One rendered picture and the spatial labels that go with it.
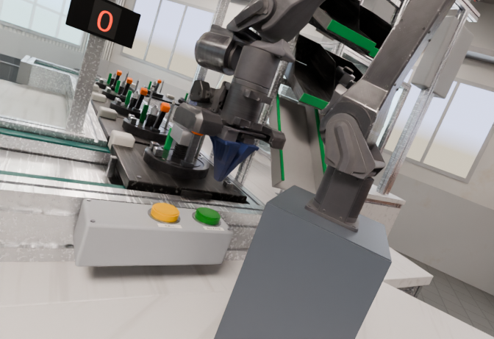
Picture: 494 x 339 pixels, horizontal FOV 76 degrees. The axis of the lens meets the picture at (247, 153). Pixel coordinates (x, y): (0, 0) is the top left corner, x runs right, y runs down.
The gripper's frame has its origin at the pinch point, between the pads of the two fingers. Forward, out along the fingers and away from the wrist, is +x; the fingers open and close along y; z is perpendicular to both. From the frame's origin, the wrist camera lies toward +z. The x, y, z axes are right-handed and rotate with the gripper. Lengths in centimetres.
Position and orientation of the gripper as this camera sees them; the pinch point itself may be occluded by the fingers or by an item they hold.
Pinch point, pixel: (224, 159)
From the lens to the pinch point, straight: 48.4
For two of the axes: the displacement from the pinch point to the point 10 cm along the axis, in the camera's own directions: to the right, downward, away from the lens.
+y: -6.8, -1.1, -7.3
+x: -3.3, 9.3, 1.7
